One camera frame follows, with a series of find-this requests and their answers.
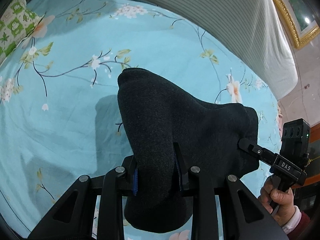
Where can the right forearm white cuff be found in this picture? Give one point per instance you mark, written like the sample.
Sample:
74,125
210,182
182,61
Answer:
298,222

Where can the grey striped headboard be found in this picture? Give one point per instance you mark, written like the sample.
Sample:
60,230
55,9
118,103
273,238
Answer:
251,30

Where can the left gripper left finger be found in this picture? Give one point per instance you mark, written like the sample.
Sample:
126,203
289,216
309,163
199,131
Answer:
117,183

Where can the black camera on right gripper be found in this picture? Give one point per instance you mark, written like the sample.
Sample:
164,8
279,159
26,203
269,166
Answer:
295,137

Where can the light blue floral bedsheet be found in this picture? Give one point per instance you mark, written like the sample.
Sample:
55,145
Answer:
59,113

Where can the black pants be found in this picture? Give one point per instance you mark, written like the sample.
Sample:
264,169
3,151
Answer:
161,120

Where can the person's right hand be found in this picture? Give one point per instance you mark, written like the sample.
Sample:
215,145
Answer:
286,209

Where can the green white patterned pillow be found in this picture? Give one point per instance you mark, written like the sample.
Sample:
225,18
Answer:
17,23

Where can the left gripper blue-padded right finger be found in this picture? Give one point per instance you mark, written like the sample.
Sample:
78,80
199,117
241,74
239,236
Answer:
195,183

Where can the gold framed picture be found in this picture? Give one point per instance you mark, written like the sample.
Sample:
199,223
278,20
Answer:
300,21

